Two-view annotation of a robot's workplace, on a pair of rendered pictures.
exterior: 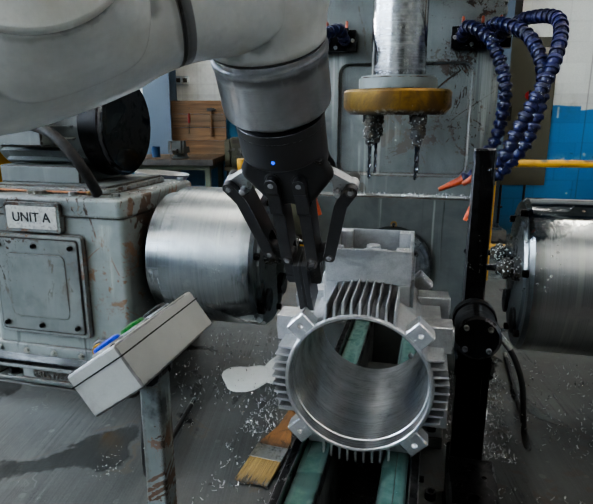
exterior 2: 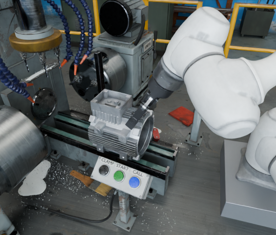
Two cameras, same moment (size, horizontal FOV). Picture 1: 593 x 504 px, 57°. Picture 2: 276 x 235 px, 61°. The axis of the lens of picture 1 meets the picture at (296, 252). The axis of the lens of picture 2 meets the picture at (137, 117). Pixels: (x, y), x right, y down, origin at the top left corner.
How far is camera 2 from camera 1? 0.80 m
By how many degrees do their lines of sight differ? 72
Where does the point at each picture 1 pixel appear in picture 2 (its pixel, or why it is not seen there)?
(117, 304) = not seen: outside the picture
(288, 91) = not seen: hidden behind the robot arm
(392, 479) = (152, 148)
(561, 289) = (114, 81)
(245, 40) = not seen: hidden behind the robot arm
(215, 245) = (28, 144)
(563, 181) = not seen: outside the picture
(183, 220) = (3, 148)
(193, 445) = (77, 210)
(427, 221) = (49, 80)
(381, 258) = (128, 102)
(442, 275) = (58, 96)
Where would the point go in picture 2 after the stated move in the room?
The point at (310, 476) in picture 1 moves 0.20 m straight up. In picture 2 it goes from (148, 163) to (149, 122)
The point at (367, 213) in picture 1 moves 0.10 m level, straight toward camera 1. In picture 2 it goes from (29, 90) to (50, 94)
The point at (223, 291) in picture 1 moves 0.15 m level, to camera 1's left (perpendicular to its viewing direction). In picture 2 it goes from (38, 159) to (11, 196)
